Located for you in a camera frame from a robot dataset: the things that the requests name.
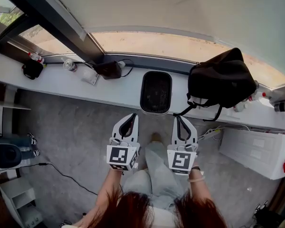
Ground black window frame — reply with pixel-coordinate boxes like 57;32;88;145
0;0;105;64

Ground red-capped white bottle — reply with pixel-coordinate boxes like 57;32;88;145
27;52;46;64

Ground person's right forearm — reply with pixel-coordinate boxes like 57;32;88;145
187;166;214;206

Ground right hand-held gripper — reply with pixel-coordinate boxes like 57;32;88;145
166;115;199;176

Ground plastic cup with straw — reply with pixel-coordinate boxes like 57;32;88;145
61;57;78;73

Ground person's light trousers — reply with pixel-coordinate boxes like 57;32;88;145
122;140;188;210

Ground small black bag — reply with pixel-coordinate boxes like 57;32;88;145
21;59;45;80

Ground white low cabinet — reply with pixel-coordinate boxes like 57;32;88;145
0;178;44;228

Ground white power strip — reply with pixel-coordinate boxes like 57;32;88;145
197;124;251;141

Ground white roller blind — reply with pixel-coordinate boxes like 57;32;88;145
47;0;285;83

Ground person's tan shoe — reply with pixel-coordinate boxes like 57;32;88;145
151;132;163;143

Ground white water dispenser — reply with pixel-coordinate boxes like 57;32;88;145
218;127;285;181

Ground grey black round device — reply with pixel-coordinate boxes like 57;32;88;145
0;142;23;170

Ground white charger with black cable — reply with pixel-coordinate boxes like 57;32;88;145
117;58;135;78

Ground clear plastic packet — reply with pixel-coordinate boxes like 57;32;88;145
80;66;100;86

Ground person's left forearm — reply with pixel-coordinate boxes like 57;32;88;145
73;168;123;228

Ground black power cable with adapter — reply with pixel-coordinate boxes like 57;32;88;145
21;161;98;196

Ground black backpack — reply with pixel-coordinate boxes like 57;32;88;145
173;47;257;122

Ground brown pouch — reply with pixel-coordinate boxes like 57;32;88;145
92;60;123;80

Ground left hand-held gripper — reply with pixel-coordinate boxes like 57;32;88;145
105;113;141;172

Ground dark drinking bottle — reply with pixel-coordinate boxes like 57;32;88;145
274;100;285;115

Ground red label water bottle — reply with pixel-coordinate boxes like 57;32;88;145
248;92;268;102

